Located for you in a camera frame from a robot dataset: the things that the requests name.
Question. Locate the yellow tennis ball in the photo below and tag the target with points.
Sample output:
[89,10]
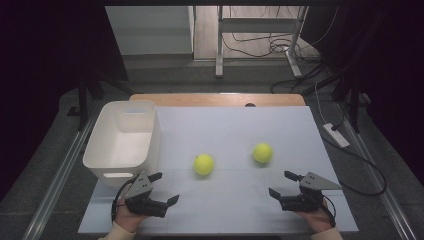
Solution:
[203,164]
[262,153]

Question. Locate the black stand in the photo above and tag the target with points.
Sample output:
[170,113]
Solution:
[82,106]
[354,110]

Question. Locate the aluminium floor rail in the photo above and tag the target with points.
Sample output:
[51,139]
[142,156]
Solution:
[393,206]
[56,186]

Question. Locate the dark table grommet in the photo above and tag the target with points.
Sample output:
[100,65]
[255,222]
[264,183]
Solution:
[250,105]

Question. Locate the dark curtain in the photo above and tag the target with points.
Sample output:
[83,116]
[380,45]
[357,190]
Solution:
[393,66]
[40,66]

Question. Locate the white cabinet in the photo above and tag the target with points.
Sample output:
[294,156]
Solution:
[150,30]

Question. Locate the white metal stand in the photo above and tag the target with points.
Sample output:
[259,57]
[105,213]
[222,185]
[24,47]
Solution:
[219,50]

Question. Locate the white plastic bin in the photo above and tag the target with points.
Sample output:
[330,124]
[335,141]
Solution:
[110,143]

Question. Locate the person's left hand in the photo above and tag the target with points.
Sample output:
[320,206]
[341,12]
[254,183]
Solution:
[126,218]

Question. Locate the wooden table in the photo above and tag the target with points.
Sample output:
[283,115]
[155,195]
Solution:
[200,100]

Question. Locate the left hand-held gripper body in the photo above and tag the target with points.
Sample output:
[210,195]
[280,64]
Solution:
[141,191]

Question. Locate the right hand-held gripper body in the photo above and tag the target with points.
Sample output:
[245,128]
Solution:
[306,198]

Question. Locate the pale table mat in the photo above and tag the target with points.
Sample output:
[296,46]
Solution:
[233,126]

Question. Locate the white power strip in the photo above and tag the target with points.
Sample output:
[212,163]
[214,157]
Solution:
[336,136]

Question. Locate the person's right hand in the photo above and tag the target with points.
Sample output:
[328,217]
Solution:
[316,220]

